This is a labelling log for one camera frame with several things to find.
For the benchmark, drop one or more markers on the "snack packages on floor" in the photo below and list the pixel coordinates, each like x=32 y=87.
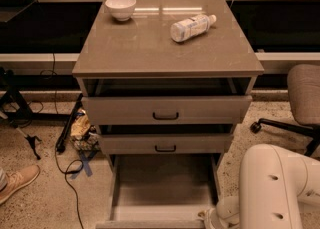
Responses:
x=83 y=134

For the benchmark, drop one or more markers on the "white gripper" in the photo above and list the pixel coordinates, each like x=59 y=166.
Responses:
x=222 y=213

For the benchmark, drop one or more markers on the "grey drawer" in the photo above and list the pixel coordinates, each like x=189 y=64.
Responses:
x=165 y=143
x=166 y=110
x=164 y=191

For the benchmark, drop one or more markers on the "grey drawer cabinet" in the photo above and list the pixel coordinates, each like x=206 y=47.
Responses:
x=138 y=58

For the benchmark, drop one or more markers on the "white plastic bottle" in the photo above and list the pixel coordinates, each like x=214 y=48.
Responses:
x=191 y=27

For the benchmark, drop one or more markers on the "grey top drawer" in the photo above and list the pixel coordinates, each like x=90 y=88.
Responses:
x=166 y=110

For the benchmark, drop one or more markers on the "black tripod stand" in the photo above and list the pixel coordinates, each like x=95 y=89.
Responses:
x=21 y=114

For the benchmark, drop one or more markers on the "blue tape cross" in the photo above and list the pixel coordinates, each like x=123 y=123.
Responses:
x=85 y=157

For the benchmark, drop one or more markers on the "grey middle drawer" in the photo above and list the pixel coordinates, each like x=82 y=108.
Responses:
x=165 y=143

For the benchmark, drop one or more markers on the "white ceramic bowl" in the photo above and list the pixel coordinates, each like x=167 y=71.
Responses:
x=121 y=10

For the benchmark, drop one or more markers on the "black leaning bar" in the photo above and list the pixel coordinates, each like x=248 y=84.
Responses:
x=60 y=144

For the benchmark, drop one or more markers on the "grey office chair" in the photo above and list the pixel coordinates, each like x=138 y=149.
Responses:
x=303 y=81

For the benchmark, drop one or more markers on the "tan shoe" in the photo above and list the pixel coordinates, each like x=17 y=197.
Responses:
x=10 y=183

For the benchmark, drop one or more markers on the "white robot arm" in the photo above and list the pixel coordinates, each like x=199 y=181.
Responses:
x=275 y=186

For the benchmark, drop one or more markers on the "grey bottom drawer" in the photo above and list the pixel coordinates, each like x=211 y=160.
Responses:
x=164 y=191

